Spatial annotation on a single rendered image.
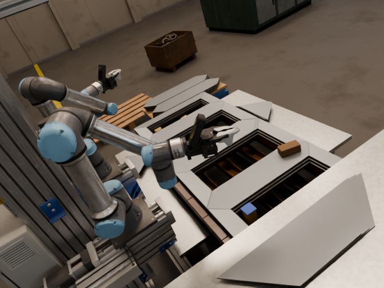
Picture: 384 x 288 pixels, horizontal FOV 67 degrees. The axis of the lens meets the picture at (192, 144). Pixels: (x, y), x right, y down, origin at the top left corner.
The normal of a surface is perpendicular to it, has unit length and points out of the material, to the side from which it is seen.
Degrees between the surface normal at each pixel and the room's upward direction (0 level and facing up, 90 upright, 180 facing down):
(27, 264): 90
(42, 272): 90
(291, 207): 0
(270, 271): 0
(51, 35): 90
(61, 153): 82
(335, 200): 0
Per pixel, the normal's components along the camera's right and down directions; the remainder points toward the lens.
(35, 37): 0.51, 0.37
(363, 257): -0.28, -0.78
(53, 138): 0.12, 0.45
